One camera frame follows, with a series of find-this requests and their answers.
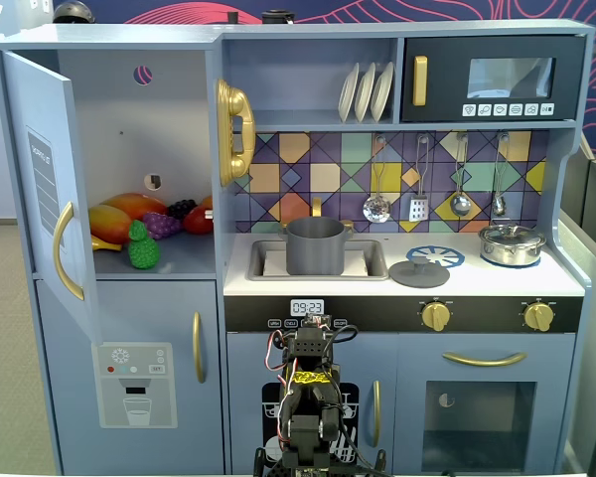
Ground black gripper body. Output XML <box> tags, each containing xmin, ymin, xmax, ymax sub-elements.
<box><xmin>283</xmin><ymin>327</ymin><xmax>335</xmax><ymax>372</ymax></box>

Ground green toy pineapple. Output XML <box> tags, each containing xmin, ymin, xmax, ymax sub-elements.
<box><xmin>127</xmin><ymin>219</ymin><xmax>162</xmax><ymax>271</ymax></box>

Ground blue upper cabinet door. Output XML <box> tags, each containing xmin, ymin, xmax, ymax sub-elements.
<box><xmin>0</xmin><ymin>49</ymin><xmax>103</xmax><ymax>347</ymax></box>

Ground blue dishwasher door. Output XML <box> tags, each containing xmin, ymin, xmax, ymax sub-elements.
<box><xmin>226</xmin><ymin>332</ymin><xmax>398</xmax><ymax>476</ymax></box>

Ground gray plastic pot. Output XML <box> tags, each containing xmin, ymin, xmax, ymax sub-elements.
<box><xmin>277</xmin><ymin>216</ymin><xmax>355</xmax><ymax>277</ymax></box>

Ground gray toy sink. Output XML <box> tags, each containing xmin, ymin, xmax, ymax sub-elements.
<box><xmin>247</xmin><ymin>238</ymin><xmax>389</xmax><ymax>282</ymax></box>

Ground blue oven door with window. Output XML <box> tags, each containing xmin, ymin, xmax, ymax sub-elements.
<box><xmin>396</xmin><ymin>333</ymin><xmax>576</xmax><ymax>474</ymax></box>

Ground gray round pot lid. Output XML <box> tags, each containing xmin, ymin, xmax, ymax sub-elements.
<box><xmin>387</xmin><ymin>257</ymin><xmax>451</xmax><ymax>288</ymax></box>

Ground gold stove knob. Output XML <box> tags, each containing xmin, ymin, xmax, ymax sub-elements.
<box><xmin>521</xmin><ymin>300</ymin><xmax>556</xmax><ymax>333</ymax></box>
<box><xmin>420</xmin><ymin>300</ymin><xmax>453</xmax><ymax>332</ymax></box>

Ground steel slotted spoon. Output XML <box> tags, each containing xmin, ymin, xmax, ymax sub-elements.
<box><xmin>362</xmin><ymin>134</ymin><xmax>392</xmax><ymax>224</ymax></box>

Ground red toy tomato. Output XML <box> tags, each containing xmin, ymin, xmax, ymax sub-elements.
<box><xmin>182</xmin><ymin>206</ymin><xmax>215</xmax><ymax>236</ymax></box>

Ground steel slotted spatula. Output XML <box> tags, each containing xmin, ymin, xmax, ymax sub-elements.
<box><xmin>408</xmin><ymin>133</ymin><xmax>431</xmax><ymax>224</ymax></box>

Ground blue toy kitchen unit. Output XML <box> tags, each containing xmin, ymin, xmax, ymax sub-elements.
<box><xmin>0</xmin><ymin>18</ymin><xmax>596</xmax><ymax>476</ymax></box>

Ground dark toy grapes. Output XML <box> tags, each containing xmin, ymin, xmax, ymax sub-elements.
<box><xmin>166</xmin><ymin>198</ymin><xmax>199</xmax><ymax>222</ymax></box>

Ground purple toy grapes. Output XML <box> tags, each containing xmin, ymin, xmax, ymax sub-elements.
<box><xmin>142</xmin><ymin>212</ymin><xmax>183</xmax><ymax>241</ymax></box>

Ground steel ladle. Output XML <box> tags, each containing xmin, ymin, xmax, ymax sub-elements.
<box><xmin>449</xmin><ymin>132</ymin><xmax>472</xmax><ymax>218</ymax></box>

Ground red orange toy mango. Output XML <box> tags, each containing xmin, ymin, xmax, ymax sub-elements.
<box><xmin>100</xmin><ymin>192</ymin><xmax>169</xmax><ymax>223</ymax></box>

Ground yellow toy banana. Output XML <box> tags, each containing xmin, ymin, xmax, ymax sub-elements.
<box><xmin>89</xmin><ymin>234</ymin><xmax>136</xmax><ymax>253</ymax></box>

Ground shiny steel pot lid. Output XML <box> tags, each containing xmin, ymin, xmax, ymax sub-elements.
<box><xmin>479</xmin><ymin>223</ymin><xmax>545</xmax><ymax>245</ymax></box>

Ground yellow orange toy fruit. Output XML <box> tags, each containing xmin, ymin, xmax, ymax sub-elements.
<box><xmin>87</xmin><ymin>204</ymin><xmax>133</xmax><ymax>245</ymax></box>

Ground small steel spoon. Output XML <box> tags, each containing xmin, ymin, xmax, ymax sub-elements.
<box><xmin>491</xmin><ymin>131</ymin><xmax>511</xmax><ymax>218</ymax></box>

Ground blue fridge door with dispenser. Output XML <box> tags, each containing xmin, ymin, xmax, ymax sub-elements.
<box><xmin>34</xmin><ymin>278</ymin><xmax>219</xmax><ymax>476</ymax></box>

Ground gold toy telephone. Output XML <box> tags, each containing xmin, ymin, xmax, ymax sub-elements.
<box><xmin>215</xmin><ymin>78</ymin><xmax>257</xmax><ymax>188</ymax></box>

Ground white toy plate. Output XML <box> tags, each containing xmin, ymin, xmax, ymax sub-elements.
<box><xmin>354</xmin><ymin>62</ymin><xmax>377</xmax><ymax>123</ymax></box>
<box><xmin>370</xmin><ymin>61</ymin><xmax>395</xmax><ymax>123</ymax></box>
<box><xmin>338</xmin><ymin>63</ymin><xmax>362</xmax><ymax>123</ymax></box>

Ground dark microwave door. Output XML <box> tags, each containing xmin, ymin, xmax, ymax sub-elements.
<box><xmin>400</xmin><ymin>35</ymin><xmax>588</xmax><ymax>123</ymax></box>

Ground black helmet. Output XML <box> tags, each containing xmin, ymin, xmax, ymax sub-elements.
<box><xmin>52</xmin><ymin>0</ymin><xmax>96</xmax><ymax>25</ymax></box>

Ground red white servo wires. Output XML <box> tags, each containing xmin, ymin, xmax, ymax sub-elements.
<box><xmin>269</xmin><ymin>330</ymin><xmax>304</xmax><ymax>448</ymax></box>

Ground gold dishwasher door handle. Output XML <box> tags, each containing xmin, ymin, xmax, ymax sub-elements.
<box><xmin>372</xmin><ymin>380</ymin><xmax>382</xmax><ymax>448</ymax></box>

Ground straight gold fridge door handle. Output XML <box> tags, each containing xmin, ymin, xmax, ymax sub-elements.
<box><xmin>192</xmin><ymin>311</ymin><xmax>206</xmax><ymax>384</ymax></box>

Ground gold oven handle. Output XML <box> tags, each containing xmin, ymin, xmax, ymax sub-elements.
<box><xmin>441</xmin><ymin>351</ymin><xmax>527</xmax><ymax>368</ymax></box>

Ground curved gold cabinet door handle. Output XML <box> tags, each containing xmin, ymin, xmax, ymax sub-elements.
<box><xmin>53</xmin><ymin>201</ymin><xmax>86</xmax><ymax>302</ymax></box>

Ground gold microwave handle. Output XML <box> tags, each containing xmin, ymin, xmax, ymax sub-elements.
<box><xmin>411</xmin><ymin>55</ymin><xmax>428</xmax><ymax>107</ymax></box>

